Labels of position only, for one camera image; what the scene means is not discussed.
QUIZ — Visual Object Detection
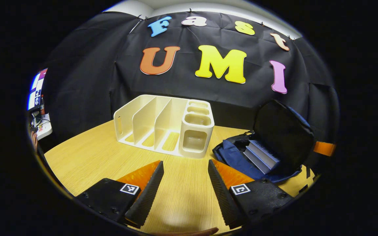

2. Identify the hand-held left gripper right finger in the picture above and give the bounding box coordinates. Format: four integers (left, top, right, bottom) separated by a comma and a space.
208, 159, 295, 230

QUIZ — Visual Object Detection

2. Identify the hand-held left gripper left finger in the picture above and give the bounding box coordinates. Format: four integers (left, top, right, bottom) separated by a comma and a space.
75, 160, 165, 229

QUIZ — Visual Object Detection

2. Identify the blue schoolbag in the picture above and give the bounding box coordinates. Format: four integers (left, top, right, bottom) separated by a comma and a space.
212, 99, 317, 194

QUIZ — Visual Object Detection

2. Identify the grey book with white cover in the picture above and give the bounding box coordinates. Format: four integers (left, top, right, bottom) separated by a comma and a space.
243, 146, 273, 175

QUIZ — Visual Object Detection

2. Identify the grey book with figure cover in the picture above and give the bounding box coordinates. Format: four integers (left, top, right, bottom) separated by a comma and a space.
248, 140, 281, 169

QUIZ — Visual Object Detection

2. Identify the white bookshelf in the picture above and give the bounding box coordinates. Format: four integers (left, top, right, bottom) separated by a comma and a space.
114, 94, 215, 159

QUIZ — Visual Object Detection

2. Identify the white side desk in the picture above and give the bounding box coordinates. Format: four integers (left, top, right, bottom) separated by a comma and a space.
33, 113, 53, 141

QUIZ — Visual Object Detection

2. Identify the black backdrop cloth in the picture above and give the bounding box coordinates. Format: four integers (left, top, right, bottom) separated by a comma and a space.
40, 11, 340, 171

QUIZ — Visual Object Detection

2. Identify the computer monitor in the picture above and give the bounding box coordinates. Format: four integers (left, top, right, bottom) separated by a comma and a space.
27, 68, 48, 111

